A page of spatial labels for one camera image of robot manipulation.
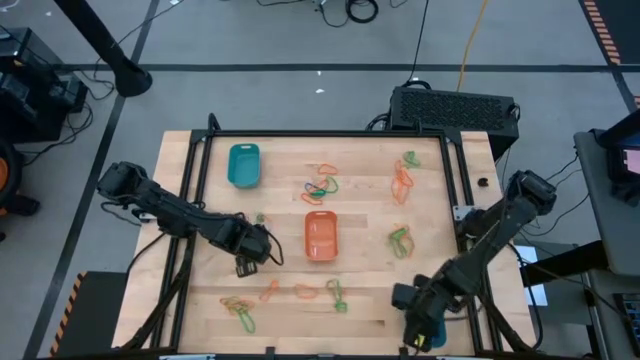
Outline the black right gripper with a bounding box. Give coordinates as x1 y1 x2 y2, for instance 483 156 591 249
401 273 450 354

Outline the blue plastic basket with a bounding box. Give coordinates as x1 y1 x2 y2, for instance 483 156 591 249
430 319 449 350

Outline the teal plastic basket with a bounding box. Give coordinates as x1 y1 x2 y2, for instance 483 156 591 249
226 142 263 191

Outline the orange plastic basket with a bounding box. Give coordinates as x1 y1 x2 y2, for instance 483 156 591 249
303 209 340 263

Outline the black desk support bar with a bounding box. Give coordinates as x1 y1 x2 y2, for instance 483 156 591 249
519 239 609 287

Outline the black hazard-striped floor mat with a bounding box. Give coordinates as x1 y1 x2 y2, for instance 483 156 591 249
48 270 130 359
581 0 640 66

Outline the black pole stand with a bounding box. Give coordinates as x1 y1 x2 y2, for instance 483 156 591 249
52 0 154 99

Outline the black computer tower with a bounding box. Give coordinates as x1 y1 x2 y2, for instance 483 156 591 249
388 85 521 161

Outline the grey desk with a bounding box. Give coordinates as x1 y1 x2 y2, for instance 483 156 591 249
573 128 640 279

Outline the black keyboard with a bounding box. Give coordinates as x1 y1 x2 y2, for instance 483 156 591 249
613 292 640 354

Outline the black orange floor machine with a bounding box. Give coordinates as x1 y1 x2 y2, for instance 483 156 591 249
0 138 42 221

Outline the black equipment cart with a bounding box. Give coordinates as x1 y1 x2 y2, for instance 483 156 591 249
0 27 91 144

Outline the black laptop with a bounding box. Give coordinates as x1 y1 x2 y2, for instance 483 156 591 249
597 107 640 201

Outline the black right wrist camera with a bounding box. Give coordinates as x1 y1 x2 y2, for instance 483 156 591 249
391 282 417 310

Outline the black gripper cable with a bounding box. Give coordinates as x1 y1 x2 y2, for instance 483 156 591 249
257 225 285 267

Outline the black aluminium table frame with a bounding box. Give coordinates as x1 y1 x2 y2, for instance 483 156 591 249
117 112 539 359

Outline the black cable coil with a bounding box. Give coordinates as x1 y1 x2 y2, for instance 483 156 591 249
344 0 380 25

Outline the yellow cable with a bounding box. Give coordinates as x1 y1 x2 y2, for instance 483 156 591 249
456 0 491 94

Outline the thin black cable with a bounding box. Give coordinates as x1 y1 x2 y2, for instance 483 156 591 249
403 0 431 89

